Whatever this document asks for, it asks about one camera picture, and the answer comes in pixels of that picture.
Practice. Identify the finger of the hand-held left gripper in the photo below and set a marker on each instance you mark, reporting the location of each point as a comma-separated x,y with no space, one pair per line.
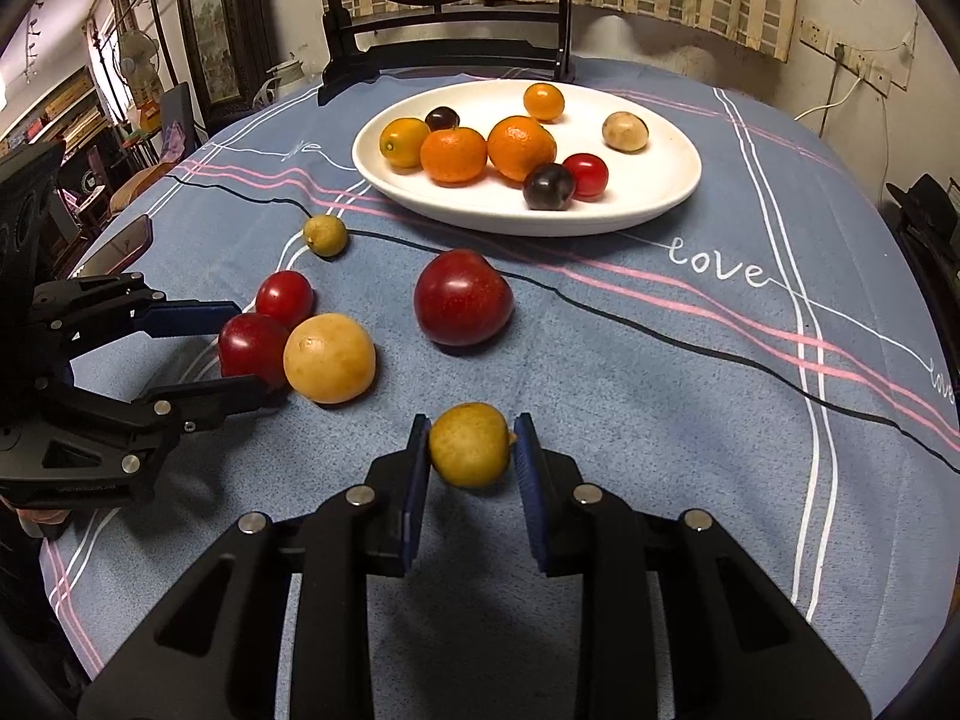
195,317
217,397

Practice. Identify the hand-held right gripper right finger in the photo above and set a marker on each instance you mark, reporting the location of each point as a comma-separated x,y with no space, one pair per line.
529,510

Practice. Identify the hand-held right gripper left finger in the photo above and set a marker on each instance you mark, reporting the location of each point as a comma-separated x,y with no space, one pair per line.
414,495

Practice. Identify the small yellow green pear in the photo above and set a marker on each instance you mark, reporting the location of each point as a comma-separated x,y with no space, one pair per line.
469,444

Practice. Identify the yellow orange citrus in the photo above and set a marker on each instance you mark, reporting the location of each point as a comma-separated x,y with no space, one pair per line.
404,142

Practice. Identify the orange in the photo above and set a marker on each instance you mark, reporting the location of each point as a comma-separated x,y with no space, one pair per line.
453,155
521,148

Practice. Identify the dark purple plum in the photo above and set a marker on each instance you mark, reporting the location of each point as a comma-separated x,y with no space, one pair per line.
548,186
442,118

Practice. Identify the shiny red tomato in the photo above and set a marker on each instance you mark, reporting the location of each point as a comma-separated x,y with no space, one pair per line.
586,175

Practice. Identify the white oval plate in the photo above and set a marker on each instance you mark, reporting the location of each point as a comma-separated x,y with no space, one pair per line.
660,180

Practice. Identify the tan pear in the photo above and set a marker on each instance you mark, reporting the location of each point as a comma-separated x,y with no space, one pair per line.
625,132

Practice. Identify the small orange tangerine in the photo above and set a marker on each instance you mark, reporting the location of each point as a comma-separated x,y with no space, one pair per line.
544,101

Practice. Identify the person's left hand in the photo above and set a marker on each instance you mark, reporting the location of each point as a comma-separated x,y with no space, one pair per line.
41,519

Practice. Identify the small red plum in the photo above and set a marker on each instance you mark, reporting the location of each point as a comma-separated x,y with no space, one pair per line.
284,298

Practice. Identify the black smartphone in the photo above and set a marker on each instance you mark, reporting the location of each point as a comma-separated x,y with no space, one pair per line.
120,244

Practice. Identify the round yellow pear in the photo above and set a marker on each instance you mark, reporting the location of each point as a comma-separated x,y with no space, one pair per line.
328,358

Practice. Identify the tan seat cushion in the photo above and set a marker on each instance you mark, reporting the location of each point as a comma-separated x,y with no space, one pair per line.
135,186

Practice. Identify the tiny yellow green fruit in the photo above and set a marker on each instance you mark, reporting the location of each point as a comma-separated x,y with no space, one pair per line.
325,235

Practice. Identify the large red plum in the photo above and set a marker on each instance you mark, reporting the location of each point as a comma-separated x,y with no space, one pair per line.
463,308

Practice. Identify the white standing fan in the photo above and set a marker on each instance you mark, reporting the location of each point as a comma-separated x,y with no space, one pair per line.
139,56

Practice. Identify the white teapot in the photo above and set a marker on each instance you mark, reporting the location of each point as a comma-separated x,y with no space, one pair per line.
289,79

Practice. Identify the dark wood framed painting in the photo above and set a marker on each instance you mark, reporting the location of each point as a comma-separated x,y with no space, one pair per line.
217,37

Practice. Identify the white fluffy cushion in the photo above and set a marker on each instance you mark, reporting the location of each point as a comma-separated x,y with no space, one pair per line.
622,37

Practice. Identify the black hat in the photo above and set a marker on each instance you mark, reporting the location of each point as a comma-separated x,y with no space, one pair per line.
926,199

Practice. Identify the wall socket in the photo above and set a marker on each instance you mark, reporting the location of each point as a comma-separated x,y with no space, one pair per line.
814,31
879,79
847,58

